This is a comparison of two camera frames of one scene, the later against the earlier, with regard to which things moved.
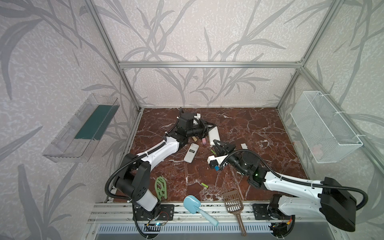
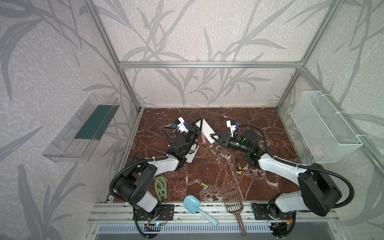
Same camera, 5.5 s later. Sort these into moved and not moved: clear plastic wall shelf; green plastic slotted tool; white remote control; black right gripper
Moved: black right gripper
Not moved: clear plastic wall shelf; green plastic slotted tool; white remote control
